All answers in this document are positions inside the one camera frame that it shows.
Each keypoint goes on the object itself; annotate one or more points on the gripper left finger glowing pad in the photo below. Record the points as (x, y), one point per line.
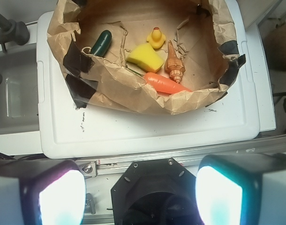
(41, 192)

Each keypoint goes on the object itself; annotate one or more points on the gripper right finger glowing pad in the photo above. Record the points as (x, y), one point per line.
(242, 189)

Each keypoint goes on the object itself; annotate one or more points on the yellow rubber duck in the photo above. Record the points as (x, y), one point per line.
(156, 38)

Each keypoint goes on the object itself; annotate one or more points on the white plastic bin lid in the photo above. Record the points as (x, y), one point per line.
(68, 132)

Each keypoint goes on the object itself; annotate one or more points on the clear plastic container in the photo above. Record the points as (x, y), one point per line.
(18, 92)

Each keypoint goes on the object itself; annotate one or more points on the orange plastic carrot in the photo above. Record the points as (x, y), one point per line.
(163, 84)

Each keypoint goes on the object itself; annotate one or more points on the brown spiral seashell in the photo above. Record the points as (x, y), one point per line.
(174, 66)

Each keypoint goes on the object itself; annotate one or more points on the crumpled brown paper bag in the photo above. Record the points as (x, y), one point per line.
(203, 34)

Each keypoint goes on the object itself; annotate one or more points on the grey clamp knob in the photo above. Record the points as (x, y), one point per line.
(12, 31)

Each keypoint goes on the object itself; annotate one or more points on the dark green plastic cucumber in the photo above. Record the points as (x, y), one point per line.
(102, 44)

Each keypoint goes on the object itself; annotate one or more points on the yellow sponge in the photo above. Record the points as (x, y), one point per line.
(146, 58)

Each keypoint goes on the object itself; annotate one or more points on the silver corner bracket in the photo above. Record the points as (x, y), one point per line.
(88, 169)

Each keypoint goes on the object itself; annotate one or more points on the black octagonal mount plate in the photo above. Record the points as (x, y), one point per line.
(155, 192)

